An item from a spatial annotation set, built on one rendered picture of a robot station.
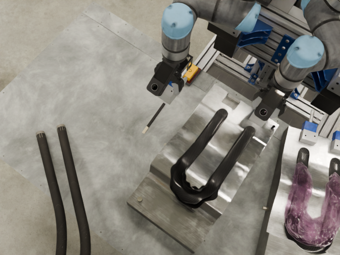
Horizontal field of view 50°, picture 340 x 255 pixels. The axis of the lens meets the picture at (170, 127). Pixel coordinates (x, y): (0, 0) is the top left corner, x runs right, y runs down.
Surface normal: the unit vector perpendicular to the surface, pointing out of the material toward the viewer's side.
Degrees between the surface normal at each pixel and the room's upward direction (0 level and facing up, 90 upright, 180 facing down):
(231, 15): 55
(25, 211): 1
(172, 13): 0
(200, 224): 0
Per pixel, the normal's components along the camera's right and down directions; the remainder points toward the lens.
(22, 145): 0.04, -0.37
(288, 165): 0.19, -0.74
